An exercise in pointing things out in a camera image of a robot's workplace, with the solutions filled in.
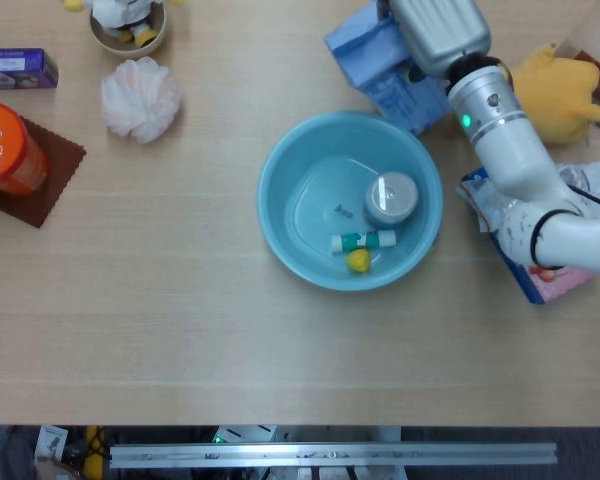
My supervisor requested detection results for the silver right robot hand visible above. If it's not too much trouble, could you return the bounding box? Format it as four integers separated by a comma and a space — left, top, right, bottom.
387, 0, 492, 79

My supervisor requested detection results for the blue white wipes package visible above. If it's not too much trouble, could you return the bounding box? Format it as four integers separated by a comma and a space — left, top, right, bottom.
323, 2, 454, 139

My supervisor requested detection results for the white snack bag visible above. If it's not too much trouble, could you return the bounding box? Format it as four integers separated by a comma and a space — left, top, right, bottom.
454, 159, 600, 236

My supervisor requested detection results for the blue Oreo cookie box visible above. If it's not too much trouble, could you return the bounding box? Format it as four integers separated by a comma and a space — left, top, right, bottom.
460, 167, 599, 306

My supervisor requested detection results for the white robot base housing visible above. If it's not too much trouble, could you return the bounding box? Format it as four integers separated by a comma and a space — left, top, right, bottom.
212, 424, 279, 445

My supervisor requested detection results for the light blue plastic bowl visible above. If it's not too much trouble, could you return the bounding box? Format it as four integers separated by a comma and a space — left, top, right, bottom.
256, 110, 444, 293

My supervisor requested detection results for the purple rectangular box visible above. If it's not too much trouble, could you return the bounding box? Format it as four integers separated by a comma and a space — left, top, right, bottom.
0, 47, 60, 91

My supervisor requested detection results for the orange cylindrical canister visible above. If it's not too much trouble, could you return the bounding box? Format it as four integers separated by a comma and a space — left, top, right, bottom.
0, 99, 51, 196

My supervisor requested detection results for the yellow plush toy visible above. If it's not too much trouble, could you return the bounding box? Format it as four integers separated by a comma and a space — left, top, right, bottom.
509, 42, 600, 146

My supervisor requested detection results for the green and white glue stick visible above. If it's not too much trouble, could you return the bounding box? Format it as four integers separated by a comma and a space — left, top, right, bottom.
331, 229, 398, 255

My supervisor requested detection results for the small yellow lemon toy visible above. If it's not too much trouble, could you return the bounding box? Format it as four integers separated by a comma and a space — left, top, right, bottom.
346, 248, 372, 274

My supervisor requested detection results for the beige round bowl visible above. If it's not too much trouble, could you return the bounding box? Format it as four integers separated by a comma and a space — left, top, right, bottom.
88, 2, 167, 57

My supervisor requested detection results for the pink and white bath loofah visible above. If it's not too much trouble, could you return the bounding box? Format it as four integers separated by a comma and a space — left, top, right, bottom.
100, 55, 184, 145

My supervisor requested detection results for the black-headed doll in white clothes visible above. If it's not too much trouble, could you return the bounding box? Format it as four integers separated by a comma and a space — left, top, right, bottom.
62, 0, 186, 49

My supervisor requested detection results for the brown cloth mat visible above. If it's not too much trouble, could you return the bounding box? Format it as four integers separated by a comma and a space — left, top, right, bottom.
0, 115, 87, 230

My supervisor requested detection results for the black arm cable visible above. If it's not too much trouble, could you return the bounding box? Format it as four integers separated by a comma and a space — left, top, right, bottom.
528, 183, 600, 271

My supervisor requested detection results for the aluminium rail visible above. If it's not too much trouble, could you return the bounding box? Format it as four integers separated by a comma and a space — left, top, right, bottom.
108, 442, 559, 470

